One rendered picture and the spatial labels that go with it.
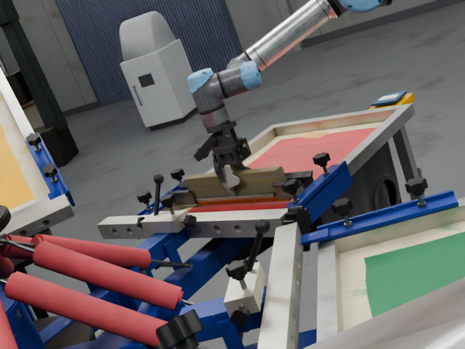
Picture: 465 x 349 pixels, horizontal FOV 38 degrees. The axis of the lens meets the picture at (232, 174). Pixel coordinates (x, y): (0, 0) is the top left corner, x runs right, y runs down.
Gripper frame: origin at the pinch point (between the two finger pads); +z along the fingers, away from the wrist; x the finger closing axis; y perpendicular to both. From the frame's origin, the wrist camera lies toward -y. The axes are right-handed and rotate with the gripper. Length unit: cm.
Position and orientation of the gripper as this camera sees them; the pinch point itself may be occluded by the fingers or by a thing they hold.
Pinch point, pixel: (236, 188)
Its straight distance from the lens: 193.5
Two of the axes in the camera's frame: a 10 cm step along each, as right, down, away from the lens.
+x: 5.7, -4.4, 6.9
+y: 7.5, -0.7, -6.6
